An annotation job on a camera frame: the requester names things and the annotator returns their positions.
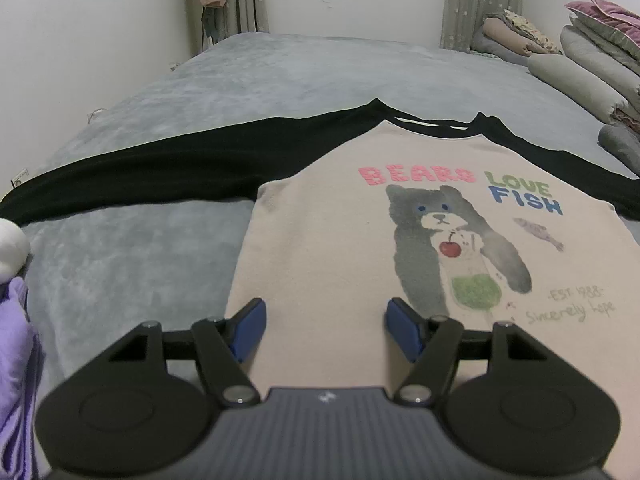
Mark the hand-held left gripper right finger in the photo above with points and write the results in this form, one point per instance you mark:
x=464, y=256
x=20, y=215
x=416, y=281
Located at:
x=404, y=332

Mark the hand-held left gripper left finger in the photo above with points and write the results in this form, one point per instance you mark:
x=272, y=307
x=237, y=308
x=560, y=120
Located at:
x=250, y=327

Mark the beige sweatshirt with black sleeves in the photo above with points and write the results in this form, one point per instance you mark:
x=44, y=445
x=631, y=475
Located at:
x=325, y=240

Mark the grey bed blanket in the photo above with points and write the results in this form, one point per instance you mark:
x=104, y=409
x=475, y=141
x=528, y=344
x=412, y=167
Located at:
x=150, y=260

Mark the purple cloth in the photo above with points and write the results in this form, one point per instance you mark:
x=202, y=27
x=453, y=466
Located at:
x=15, y=360

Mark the white fluffy cloth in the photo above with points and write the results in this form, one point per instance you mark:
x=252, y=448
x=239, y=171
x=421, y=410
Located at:
x=12, y=247

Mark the grey folded garment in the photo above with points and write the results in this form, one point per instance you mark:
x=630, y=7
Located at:
x=622, y=147

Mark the grey folded blanket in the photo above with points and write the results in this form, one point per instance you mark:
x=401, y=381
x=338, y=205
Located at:
x=487, y=50

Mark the grey hanging garment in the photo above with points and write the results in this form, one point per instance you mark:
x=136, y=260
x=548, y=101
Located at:
x=209, y=27

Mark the pink folded blanket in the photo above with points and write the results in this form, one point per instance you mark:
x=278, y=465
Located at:
x=505, y=37

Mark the grey folded quilts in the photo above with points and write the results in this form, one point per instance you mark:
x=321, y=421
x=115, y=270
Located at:
x=580, y=75

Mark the pink folded quilt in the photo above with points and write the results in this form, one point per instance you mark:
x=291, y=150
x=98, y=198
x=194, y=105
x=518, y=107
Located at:
x=610, y=17

